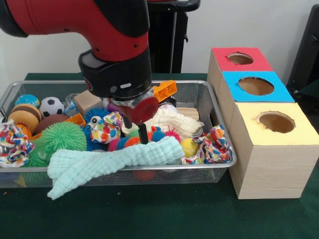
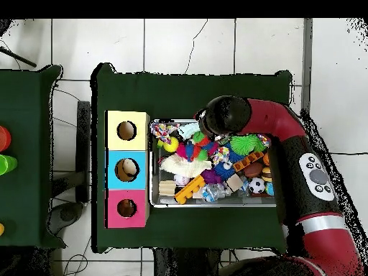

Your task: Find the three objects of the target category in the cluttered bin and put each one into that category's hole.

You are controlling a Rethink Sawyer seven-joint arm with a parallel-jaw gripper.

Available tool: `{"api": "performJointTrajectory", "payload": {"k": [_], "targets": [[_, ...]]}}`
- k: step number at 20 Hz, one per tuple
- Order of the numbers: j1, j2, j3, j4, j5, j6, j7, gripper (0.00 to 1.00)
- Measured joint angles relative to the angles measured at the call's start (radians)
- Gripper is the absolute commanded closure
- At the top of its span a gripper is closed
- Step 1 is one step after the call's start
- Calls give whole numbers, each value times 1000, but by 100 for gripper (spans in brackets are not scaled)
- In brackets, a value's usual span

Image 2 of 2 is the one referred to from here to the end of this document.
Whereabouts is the mint green cloth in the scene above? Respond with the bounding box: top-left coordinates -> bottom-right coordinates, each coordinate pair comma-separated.
178,122 -> 201,140

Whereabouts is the colourful polka-dot cloth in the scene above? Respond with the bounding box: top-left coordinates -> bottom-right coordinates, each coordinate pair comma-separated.
150,121 -> 180,144

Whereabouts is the orange plastic tray block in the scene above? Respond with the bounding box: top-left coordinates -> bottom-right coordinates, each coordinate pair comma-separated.
175,175 -> 207,206

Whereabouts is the wooden box with three holes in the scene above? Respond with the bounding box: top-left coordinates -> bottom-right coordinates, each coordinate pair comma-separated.
104,110 -> 151,229

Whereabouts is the cream waffle cloth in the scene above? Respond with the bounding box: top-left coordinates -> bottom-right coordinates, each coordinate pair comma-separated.
160,154 -> 213,178

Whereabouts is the yellow ball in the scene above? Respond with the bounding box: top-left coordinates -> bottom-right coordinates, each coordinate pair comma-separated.
163,137 -> 180,153

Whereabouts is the blue furry googly-eyed toy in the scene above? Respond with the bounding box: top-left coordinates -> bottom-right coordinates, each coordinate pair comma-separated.
213,160 -> 236,182

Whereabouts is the green cloth table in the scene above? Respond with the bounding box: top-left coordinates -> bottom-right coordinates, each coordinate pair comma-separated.
0,65 -> 65,249
91,62 -> 295,254

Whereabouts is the brown wooden cube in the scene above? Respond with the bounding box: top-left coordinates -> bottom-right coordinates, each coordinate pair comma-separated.
226,175 -> 245,193

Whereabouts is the large green spiky ball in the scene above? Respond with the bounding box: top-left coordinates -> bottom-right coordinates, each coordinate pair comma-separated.
229,134 -> 267,155

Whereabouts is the orange plastic toy piece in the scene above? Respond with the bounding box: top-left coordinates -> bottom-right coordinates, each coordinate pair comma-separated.
233,150 -> 265,173

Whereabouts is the brown toy football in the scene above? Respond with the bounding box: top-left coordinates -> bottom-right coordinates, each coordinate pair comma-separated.
244,162 -> 265,179

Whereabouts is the small soccer ball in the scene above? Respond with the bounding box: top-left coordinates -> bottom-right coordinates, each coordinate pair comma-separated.
248,177 -> 266,195

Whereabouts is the black floor stand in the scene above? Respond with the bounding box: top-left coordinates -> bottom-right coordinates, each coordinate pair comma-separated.
50,101 -> 93,228

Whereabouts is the green cup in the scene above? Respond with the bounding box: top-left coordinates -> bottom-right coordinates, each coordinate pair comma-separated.
0,154 -> 18,176

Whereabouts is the red round cap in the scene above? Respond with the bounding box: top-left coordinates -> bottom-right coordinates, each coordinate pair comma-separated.
0,126 -> 11,152

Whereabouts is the black rod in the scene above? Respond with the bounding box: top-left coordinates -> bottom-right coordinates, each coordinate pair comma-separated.
0,45 -> 37,68

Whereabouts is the wire mesh bin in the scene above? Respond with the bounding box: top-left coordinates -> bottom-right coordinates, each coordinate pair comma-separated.
149,119 -> 278,209

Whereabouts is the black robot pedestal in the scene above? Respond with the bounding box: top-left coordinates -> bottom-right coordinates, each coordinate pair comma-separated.
152,248 -> 231,276

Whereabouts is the black cable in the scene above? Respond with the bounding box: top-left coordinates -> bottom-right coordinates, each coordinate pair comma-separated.
330,150 -> 368,156

